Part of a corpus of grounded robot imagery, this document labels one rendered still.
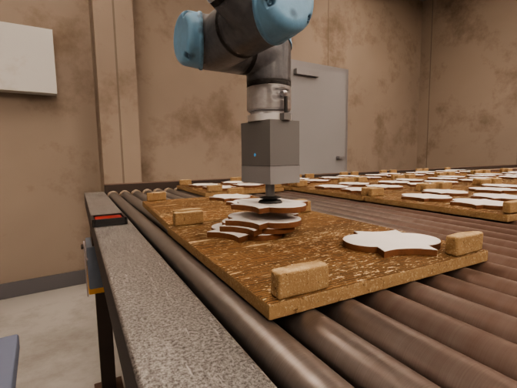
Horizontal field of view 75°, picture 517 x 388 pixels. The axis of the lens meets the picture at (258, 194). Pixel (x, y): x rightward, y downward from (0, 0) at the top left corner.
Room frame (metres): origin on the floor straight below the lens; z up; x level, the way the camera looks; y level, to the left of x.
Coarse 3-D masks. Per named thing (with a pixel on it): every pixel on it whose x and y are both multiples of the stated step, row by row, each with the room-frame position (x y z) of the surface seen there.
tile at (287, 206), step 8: (240, 200) 0.62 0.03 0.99; (248, 200) 0.61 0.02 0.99; (256, 200) 0.61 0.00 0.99; (288, 200) 0.61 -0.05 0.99; (296, 200) 0.60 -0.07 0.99; (232, 208) 0.57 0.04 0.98; (240, 208) 0.56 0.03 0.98; (248, 208) 0.55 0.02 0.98; (256, 208) 0.53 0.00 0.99; (264, 208) 0.53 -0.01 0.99; (272, 208) 0.53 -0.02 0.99; (280, 208) 0.53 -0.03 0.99; (288, 208) 0.53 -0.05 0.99; (296, 208) 0.53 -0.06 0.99; (304, 208) 0.54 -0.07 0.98
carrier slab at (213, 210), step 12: (144, 204) 1.00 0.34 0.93; (156, 204) 0.97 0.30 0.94; (168, 204) 0.96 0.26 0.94; (180, 204) 0.96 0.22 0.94; (192, 204) 0.95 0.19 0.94; (204, 204) 0.95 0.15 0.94; (216, 204) 0.95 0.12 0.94; (156, 216) 0.81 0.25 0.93; (168, 216) 0.76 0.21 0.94; (204, 216) 0.75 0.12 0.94; (216, 216) 0.75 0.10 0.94
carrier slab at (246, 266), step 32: (320, 224) 0.65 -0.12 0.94; (352, 224) 0.64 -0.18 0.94; (224, 256) 0.44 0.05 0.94; (256, 256) 0.44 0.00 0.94; (288, 256) 0.44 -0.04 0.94; (320, 256) 0.44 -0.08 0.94; (352, 256) 0.43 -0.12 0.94; (416, 256) 0.43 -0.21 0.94; (448, 256) 0.43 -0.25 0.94; (480, 256) 0.45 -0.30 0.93; (256, 288) 0.33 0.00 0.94; (352, 288) 0.34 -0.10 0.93; (384, 288) 0.36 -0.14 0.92
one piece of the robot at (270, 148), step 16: (256, 128) 0.56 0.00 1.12; (272, 128) 0.54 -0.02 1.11; (288, 128) 0.56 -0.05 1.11; (256, 144) 0.56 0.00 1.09; (272, 144) 0.54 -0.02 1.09; (288, 144) 0.56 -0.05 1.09; (256, 160) 0.56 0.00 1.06; (272, 160) 0.54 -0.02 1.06; (288, 160) 0.56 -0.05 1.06; (256, 176) 0.56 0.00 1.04; (272, 176) 0.54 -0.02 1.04; (288, 176) 0.56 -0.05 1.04; (272, 192) 0.58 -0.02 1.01
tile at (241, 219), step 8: (232, 216) 0.58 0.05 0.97; (240, 216) 0.58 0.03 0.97; (248, 216) 0.58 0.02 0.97; (256, 216) 0.58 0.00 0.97; (264, 216) 0.58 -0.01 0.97; (272, 216) 0.58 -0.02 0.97; (280, 216) 0.57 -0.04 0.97; (288, 216) 0.57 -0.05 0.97; (296, 216) 0.57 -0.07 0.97; (232, 224) 0.55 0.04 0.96; (240, 224) 0.55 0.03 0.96; (248, 224) 0.54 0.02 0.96; (256, 224) 0.52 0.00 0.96; (264, 224) 0.52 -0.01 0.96; (272, 224) 0.53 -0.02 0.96; (280, 224) 0.52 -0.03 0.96; (288, 224) 0.53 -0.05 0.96; (296, 224) 0.53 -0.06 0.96
